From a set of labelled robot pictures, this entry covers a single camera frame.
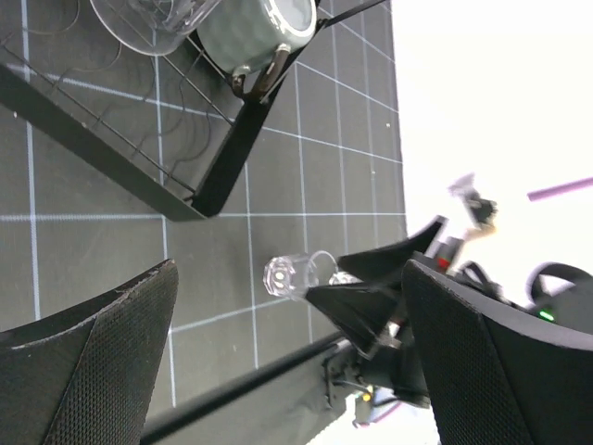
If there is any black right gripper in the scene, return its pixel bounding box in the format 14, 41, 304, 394
305, 215, 515, 404

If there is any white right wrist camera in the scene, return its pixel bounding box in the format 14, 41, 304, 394
448, 172, 498, 240

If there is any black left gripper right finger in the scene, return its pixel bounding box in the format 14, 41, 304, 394
402, 260, 592, 444

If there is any clear faceted plastic cup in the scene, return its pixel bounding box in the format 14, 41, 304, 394
262, 250, 338, 300
328, 271, 360, 286

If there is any black wire dish rack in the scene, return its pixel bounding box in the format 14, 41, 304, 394
0, 0, 385, 223

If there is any grey-green ceramic mug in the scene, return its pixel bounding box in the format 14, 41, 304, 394
197, 0, 317, 100

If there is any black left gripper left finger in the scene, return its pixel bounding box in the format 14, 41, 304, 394
1, 260, 179, 444

